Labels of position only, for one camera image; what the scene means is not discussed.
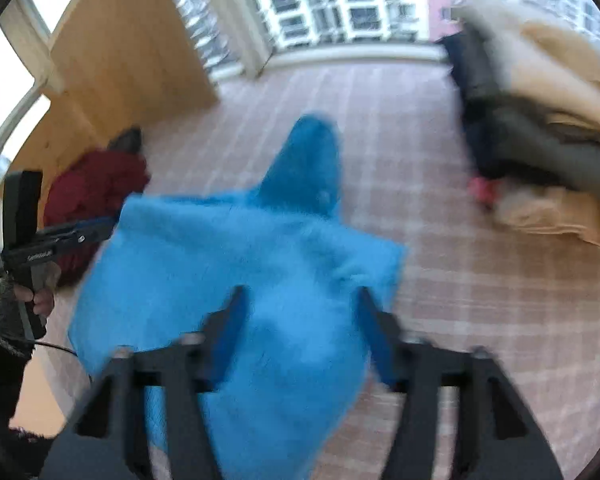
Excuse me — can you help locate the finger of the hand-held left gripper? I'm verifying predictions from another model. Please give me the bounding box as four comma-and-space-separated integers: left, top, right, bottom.
45, 217, 118, 257

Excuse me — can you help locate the dark grey garment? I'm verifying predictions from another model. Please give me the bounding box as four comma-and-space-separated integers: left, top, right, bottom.
480, 95, 600, 196

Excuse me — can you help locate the large bay window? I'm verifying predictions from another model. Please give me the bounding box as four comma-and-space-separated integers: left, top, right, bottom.
0, 0, 600, 178

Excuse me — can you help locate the red garment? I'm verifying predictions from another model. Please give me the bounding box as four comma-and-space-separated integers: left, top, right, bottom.
42, 150, 151, 288

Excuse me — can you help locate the person's left forearm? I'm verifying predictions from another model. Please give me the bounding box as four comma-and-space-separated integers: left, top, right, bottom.
0, 280, 48, 461

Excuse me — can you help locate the wooden cabinet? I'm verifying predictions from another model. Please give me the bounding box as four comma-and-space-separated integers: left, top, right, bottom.
0, 0, 221, 221

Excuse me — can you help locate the black cable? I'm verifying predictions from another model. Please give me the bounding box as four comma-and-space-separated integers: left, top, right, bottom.
0, 226, 95, 383

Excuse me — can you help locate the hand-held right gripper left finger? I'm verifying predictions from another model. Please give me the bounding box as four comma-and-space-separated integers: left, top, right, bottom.
40, 285, 249, 480

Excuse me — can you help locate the pink plaid bed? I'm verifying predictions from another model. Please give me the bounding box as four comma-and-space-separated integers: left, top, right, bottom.
10, 52, 600, 480

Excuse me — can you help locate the blue garment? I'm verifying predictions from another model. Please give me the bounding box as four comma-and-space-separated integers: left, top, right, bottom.
67, 115, 408, 480

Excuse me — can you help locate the stack of folded clothes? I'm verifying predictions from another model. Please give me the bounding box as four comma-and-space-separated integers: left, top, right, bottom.
460, 0, 600, 133

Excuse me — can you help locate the pink garment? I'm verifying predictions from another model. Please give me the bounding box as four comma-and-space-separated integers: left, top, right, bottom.
467, 175, 501, 208

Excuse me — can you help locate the person's left hand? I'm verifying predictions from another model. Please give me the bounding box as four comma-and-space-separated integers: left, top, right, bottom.
30, 287, 57, 319

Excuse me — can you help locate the folded beige garment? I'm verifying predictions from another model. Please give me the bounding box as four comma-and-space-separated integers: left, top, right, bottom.
492, 185, 600, 256

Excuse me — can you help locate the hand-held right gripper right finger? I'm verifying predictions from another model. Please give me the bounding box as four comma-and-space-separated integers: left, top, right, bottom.
359, 287, 563, 480

